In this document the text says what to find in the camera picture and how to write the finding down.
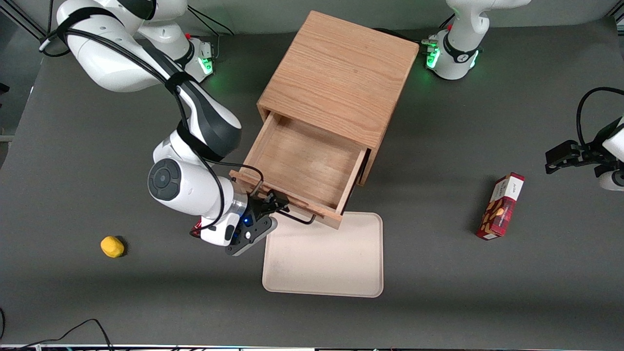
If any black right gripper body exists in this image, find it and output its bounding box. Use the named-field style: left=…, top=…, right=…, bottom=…
left=239, top=191, right=269, bottom=230

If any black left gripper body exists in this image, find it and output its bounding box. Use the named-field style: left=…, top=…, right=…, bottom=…
left=579, top=117, right=624, bottom=169

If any black metal drawer handle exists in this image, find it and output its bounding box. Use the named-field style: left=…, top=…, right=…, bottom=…
left=279, top=207, right=317, bottom=225

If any wooden drawer with pull ledge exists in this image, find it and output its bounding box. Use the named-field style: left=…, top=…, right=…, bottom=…
left=229, top=111, right=368, bottom=230

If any wooden drawer cabinet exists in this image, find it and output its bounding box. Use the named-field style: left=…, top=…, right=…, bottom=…
left=257, top=11, right=420, bottom=187

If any red cookie box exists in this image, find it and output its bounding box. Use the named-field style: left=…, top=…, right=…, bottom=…
left=476, top=172, right=526, bottom=240

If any beige rectangular tray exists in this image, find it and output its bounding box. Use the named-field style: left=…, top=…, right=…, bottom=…
left=262, top=211, right=384, bottom=298

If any yellow lemon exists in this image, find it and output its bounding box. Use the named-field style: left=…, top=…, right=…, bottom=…
left=100, top=236, right=125, bottom=258

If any dark grey table mat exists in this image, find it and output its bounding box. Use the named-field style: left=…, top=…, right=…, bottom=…
left=0, top=19, right=624, bottom=348

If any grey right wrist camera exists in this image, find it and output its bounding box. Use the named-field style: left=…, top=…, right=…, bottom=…
left=225, top=216, right=279, bottom=257

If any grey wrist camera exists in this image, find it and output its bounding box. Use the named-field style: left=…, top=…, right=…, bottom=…
left=225, top=216, right=279, bottom=257
left=598, top=169, right=624, bottom=192

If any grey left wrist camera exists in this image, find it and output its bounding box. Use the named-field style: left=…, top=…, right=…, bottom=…
left=598, top=169, right=624, bottom=192

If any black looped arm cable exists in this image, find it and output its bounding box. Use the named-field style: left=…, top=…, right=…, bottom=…
left=576, top=87, right=624, bottom=147

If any black base cable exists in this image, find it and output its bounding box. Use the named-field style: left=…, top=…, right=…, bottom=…
left=188, top=6, right=234, bottom=59
left=373, top=15, right=455, bottom=47

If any black floor cable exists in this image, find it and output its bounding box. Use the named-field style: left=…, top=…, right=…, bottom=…
left=0, top=319, right=114, bottom=351

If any black strapped arm cable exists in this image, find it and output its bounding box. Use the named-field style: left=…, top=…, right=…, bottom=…
left=40, top=27, right=266, bottom=231

